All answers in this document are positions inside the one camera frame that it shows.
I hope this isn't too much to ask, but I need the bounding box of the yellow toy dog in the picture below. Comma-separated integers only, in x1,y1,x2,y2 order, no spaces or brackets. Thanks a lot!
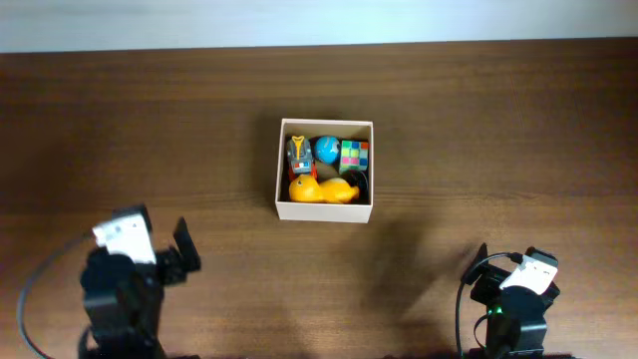
288,175,360,204

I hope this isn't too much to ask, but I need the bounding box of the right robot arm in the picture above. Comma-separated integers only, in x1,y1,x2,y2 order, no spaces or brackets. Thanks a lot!
455,244,560,359

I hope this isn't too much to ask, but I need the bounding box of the multicoloured puzzle cube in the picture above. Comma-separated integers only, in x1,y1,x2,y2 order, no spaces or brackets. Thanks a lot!
338,140,370,174

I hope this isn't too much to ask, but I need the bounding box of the white cardboard box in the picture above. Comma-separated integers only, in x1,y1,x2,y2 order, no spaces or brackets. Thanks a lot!
274,119,375,223

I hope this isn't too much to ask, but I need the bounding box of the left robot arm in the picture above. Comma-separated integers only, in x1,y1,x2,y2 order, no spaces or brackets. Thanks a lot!
78,204,201,359

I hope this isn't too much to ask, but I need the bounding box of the red toy fire truck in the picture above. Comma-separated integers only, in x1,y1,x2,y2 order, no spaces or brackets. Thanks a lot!
286,136,318,180

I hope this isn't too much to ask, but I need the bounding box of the blue ball toy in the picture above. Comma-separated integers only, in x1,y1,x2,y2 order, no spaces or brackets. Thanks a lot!
314,136,340,165

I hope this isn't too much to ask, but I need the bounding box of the right black cable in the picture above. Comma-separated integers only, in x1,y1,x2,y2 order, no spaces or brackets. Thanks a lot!
453,251,524,359

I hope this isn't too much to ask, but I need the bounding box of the black round cap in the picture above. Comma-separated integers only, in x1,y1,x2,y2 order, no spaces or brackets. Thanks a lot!
345,171,370,196

